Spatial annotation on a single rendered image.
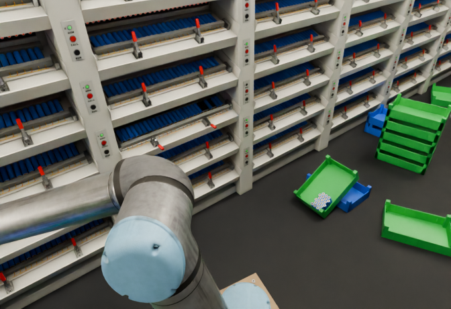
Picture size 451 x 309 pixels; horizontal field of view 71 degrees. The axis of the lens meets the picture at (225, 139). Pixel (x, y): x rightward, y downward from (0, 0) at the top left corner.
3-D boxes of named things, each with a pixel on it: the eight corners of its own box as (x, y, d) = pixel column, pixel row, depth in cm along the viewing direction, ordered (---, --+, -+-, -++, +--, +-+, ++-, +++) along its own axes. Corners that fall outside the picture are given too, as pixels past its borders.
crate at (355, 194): (368, 197, 183) (372, 186, 178) (347, 213, 173) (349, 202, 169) (326, 171, 203) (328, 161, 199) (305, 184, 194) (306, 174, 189)
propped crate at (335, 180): (324, 219, 170) (321, 213, 165) (296, 198, 184) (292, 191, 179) (359, 179, 176) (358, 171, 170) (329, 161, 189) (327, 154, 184)
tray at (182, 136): (237, 121, 162) (241, 108, 154) (123, 168, 133) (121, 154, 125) (215, 96, 170) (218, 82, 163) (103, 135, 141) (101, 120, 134)
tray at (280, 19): (337, 18, 174) (349, -7, 163) (252, 40, 145) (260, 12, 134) (311, -2, 183) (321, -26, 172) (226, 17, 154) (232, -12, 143)
